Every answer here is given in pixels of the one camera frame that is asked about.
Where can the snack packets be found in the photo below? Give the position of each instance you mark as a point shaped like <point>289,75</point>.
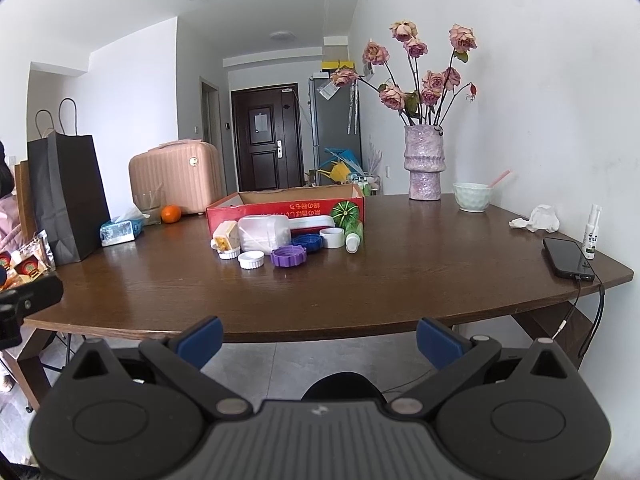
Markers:
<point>28,263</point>

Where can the green transparent bottle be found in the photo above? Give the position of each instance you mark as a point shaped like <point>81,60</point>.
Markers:
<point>353,236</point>

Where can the white spray bottle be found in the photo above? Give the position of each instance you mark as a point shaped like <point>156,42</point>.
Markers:
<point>590,241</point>

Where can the dark brown door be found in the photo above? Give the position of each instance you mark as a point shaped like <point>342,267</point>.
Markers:
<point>268,144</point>

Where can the pink spoon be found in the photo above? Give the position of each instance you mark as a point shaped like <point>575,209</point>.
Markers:
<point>499,179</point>

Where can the beige small box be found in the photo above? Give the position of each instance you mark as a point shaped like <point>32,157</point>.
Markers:
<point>226,236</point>

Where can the pale green bowl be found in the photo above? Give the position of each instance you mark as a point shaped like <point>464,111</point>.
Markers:
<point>472,197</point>

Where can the purple jar lid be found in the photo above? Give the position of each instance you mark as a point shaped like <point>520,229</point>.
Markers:
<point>288,256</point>

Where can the blue jar lid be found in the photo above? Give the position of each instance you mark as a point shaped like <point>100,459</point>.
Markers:
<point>311,242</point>

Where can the clear glass cup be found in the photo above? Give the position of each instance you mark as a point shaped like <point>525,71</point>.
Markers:
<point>149,205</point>

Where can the pink suitcase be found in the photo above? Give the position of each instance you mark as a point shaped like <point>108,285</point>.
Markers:
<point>186,172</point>

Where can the black smartphone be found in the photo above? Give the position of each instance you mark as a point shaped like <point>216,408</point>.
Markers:
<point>566,260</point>

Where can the yellow box on fridge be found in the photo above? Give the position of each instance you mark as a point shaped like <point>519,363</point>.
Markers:
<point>330,66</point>

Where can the pink glitter vase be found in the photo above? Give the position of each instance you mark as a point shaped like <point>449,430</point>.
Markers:
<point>424,159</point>

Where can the brown paper bag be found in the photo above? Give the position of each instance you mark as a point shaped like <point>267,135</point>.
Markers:
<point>24,200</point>

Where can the grey refrigerator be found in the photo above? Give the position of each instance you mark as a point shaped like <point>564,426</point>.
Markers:
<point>335,129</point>

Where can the orange fruit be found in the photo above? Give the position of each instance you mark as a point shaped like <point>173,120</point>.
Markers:
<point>170,214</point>

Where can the crumpled white tissue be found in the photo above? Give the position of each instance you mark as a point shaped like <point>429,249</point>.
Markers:
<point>542,218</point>

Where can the red white lint brush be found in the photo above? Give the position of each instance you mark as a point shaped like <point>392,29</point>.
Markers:
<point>310,224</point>

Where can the white plastic cup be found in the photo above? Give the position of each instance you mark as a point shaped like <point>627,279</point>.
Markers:
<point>332,238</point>

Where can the red cardboard pumpkin box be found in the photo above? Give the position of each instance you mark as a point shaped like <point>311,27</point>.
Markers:
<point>324,200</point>

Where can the black paper bag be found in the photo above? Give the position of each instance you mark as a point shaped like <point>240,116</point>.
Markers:
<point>67,194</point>

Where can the white jar lid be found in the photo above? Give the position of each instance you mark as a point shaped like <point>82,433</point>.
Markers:
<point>252,260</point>

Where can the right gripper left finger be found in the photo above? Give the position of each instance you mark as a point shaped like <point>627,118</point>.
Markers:
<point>178,361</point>

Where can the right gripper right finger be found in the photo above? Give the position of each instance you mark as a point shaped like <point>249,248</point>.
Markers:
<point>460,364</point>

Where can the wire storage rack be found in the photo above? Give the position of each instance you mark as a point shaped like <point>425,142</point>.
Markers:
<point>369,185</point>

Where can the blue tissue pack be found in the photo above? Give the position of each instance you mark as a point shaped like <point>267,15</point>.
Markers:
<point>121,231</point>

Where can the dried pink rose bouquet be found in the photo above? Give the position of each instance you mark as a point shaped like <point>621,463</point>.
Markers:
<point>429,101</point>

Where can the small white round container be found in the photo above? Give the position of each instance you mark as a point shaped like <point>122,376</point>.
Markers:
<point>229,254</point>

